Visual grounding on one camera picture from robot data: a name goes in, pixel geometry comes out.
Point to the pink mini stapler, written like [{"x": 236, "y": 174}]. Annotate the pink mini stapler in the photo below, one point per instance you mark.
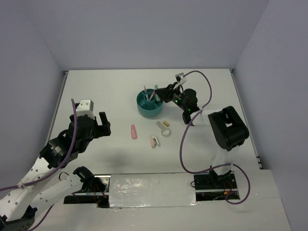
[{"x": 154, "y": 141}]

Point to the green highlighter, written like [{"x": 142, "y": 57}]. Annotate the green highlighter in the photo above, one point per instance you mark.
[{"x": 157, "y": 98}]

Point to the teal round desk organizer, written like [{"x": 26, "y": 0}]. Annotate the teal round desk organizer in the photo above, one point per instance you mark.
[{"x": 146, "y": 107}]

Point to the clear tape roll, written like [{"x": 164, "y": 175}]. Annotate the clear tape roll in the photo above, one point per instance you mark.
[{"x": 166, "y": 132}]

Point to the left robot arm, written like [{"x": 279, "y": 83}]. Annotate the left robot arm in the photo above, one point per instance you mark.
[{"x": 20, "y": 207}]

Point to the aluminium table rail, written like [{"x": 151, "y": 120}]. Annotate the aluminium table rail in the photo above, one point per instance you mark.
[
  {"x": 246, "y": 121},
  {"x": 50, "y": 93}
]

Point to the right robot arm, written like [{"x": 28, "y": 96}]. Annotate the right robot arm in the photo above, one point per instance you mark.
[{"x": 229, "y": 130}]

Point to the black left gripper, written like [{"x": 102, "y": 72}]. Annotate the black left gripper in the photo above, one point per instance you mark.
[{"x": 104, "y": 130}]

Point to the left aluminium table rail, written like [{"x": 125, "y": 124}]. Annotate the left aluminium table rail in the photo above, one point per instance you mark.
[{"x": 50, "y": 93}]

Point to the pink highlighter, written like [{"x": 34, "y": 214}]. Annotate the pink highlighter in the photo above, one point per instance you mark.
[{"x": 133, "y": 132}]

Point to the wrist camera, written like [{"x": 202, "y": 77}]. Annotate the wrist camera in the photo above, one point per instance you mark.
[
  {"x": 85, "y": 108},
  {"x": 181, "y": 79}
]

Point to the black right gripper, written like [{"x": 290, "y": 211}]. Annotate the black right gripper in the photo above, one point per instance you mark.
[{"x": 166, "y": 93}]

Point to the blue ballpoint pen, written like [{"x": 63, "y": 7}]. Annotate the blue ballpoint pen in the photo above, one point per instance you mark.
[{"x": 145, "y": 91}]

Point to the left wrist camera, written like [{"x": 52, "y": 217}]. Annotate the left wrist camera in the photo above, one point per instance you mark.
[{"x": 85, "y": 108}]

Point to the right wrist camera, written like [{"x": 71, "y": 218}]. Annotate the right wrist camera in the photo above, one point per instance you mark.
[{"x": 181, "y": 79}]

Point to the right aluminium table rail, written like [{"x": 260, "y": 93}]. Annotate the right aluminium table rail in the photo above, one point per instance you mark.
[{"x": 246, "y": 121}]

